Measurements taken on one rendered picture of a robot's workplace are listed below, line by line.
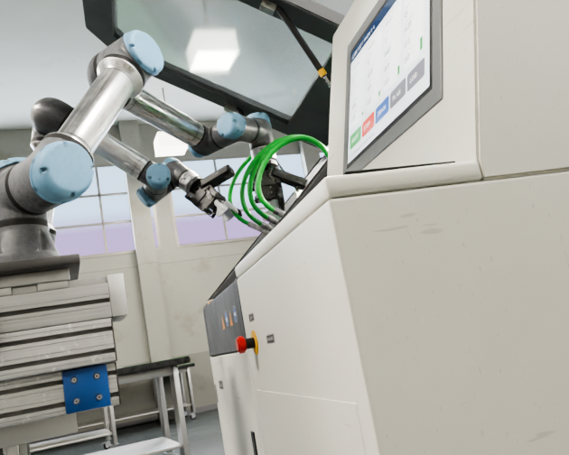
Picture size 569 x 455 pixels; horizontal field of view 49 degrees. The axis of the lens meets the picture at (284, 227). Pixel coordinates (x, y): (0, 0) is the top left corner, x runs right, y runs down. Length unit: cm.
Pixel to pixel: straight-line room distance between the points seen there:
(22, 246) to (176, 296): 874
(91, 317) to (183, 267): 883
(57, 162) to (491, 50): 82
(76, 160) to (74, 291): 27
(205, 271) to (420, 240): 947
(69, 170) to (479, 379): 87
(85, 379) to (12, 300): 22
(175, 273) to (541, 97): 936
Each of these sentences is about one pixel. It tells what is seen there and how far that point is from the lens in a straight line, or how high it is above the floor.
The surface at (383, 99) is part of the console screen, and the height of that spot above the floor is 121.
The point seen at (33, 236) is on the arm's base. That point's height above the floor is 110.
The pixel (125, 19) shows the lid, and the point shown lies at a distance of 215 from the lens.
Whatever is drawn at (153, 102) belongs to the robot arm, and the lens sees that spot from 177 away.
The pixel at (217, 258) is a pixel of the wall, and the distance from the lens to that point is 1030.
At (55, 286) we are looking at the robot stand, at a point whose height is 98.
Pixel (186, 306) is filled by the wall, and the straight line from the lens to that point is 1008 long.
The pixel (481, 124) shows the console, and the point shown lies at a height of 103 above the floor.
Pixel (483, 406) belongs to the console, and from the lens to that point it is 82.
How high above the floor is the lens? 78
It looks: 11 degrees up
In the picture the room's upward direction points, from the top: 10 degrees counter-clockwise
